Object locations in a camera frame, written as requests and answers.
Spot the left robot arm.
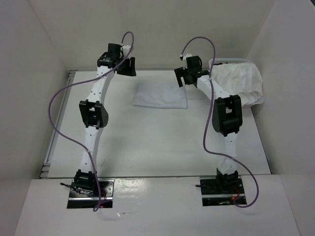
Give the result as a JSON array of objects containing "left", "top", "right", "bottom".
[{"left": 72, "top": 43, "right": 136, "bottom": 197}]

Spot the aluminium table edge rail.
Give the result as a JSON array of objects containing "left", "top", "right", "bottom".
[{"left": 39, "top": 70, "right": 77, "bottom": 179}]

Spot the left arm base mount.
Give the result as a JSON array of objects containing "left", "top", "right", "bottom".
[{"left": 60, "top": 179, "right": 115, "bottom": 209}]

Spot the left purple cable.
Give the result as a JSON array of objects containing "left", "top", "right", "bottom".
[{"left": 48, "top": 31, "right": 135, "bottom": 212}]

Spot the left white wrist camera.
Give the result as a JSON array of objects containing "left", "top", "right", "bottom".
[{"left": 122, "top": 45, "right": 133, "bottom": 59}]

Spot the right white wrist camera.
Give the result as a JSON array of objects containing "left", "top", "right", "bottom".
[{"left": 180, "top": 53, "right": 193, "bottom": 61}]

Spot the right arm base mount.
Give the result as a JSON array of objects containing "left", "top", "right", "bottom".
[{"left": 196, "top": 177, "right": 247, "bottom": 207}]

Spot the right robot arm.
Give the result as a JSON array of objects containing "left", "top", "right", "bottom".
[{"left": 174, "top": 54, "right": 243, "bottom": 193}]

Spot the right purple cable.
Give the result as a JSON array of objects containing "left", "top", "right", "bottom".
[{"left": 181, "top": 36, "right": 260, "bottom": 209}]

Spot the purple cable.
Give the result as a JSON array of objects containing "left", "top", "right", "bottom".
[
  {"left": 48, "top": 31, "right": 135, "bottom": 212},
  {"left": 181, "top": 36, "right": 260, "bottom": 209}
]

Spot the white pleated skirt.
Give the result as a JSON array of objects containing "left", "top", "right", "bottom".
[{"left": 211, "top": 62, "right": 263, "bottom": 108}]

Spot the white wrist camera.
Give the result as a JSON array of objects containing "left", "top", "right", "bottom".
[
  {"left": 122, "top": 45, "right": 133, "bottom": 59},
  {"left": 180, "top": 53, "right": 193, "bottom": 61}
]

